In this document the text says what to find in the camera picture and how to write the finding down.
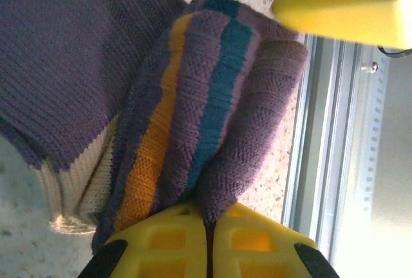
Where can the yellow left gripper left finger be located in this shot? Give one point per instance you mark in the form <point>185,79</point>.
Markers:
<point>161,252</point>

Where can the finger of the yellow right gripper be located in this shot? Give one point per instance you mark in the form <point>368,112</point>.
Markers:
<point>347,4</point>

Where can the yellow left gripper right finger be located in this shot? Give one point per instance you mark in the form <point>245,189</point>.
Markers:
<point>257,252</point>

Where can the purple sock with beige toe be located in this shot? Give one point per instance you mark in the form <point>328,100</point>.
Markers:
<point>96,49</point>

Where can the aluminium front frame rail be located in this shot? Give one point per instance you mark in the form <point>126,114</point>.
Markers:
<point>325,130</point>

